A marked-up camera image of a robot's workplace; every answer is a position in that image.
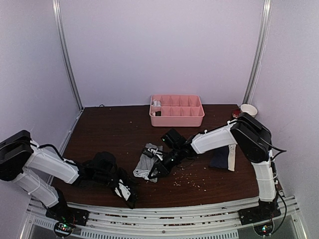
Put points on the navy and cream underwear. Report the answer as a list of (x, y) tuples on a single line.
[(224, 157)]

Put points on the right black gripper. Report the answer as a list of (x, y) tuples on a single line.
[(165, 171)]

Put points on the pink divided organizer box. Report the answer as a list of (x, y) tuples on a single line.
[(177, 111)]

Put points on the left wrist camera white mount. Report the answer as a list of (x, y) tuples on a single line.
[(122, 190)]

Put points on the left round controller board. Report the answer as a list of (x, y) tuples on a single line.
[(63, 229)]

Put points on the white ceramic bowl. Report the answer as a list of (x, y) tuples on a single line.
[(250, 109)]

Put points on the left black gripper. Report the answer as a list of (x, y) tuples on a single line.
[(127, 180)]

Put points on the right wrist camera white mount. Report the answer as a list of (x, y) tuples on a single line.
[(153, 153)]

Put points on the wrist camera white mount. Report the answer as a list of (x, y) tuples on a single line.
[(153, 153), (122, 190)]

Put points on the round controller board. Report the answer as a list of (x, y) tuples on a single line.
[(63, 229), (264, 230)]

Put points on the right aluminium corner post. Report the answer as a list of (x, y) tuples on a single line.
[(261, 44)]

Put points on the left aluminium corner post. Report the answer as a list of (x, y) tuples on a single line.
[(65, 53)]

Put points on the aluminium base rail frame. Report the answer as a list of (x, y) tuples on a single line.
[(214, 221)]

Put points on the white rolled item in box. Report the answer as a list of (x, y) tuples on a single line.
[(156, 103)]

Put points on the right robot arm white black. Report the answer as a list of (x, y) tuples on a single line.
[(254, 140)]

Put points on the red patterned saucer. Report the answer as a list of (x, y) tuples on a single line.
[(236, 113)]

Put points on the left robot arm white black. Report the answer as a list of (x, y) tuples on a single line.
[(20, 156)]

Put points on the aluminium corner post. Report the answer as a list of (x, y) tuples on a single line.
[(261, 44), (65, 53)]

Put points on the right round controller board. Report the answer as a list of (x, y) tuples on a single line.
[(264, 230)]

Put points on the grey boxer briefs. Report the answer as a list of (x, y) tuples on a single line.
[(144, 167)]

